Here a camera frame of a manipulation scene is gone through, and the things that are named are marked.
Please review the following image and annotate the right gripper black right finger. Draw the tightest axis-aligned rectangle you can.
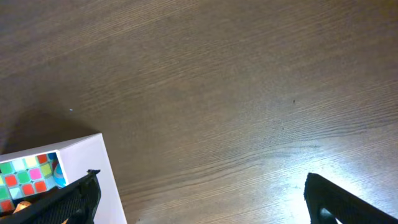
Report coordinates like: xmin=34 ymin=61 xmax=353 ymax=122
xmin=304 ymin=173 xmax=397 ymax=224

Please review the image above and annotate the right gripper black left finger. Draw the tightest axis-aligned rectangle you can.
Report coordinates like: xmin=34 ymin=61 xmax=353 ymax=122
xmin=1 ymin=169 xmax=101 ymax=224

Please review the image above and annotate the blue ball toy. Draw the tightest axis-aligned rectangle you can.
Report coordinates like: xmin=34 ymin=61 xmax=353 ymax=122
xmin=53 ymin=160 xmax=66 ymax=189

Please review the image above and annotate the open beige cardboard box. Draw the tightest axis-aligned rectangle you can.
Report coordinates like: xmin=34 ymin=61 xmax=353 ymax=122
xmin=1 ymin=133 xmax=127 ymax=224

